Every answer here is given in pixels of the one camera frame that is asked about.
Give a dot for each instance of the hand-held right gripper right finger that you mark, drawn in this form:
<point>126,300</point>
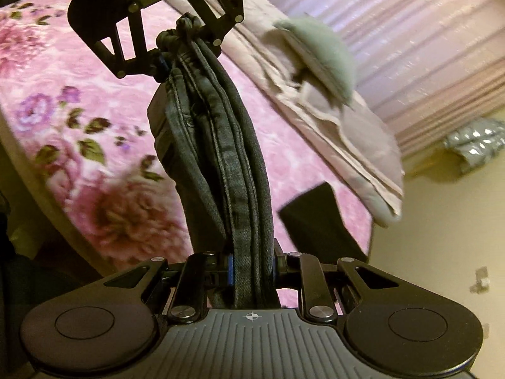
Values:
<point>273,270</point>

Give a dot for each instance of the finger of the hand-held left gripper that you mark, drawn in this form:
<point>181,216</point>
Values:
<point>139,43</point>
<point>228,23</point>

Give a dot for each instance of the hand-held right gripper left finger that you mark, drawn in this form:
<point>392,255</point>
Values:
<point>229,270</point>

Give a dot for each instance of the dark grey jeans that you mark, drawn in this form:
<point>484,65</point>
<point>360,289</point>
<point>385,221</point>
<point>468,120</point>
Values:
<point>236,166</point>

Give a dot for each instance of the black cloth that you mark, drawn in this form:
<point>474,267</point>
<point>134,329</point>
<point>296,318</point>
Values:
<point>315,221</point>

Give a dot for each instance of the grey pillow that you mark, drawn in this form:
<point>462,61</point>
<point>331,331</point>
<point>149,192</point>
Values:
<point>323,55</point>

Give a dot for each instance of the pink floral blanket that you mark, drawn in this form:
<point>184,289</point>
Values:
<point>79,146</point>

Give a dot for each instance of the folded light pink quilt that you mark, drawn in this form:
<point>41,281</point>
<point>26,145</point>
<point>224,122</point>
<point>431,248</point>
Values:
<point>355,154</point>

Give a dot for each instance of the pink striped curtain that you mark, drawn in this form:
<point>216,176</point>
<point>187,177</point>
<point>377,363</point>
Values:
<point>414,47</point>

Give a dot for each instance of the bed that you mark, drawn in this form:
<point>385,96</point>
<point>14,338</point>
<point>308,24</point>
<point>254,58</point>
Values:
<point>43,213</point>

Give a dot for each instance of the small white object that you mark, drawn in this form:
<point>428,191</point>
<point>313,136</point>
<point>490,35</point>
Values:
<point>479,278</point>

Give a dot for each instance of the silver foil bag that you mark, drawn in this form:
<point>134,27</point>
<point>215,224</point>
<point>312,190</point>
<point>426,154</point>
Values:
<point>475,142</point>

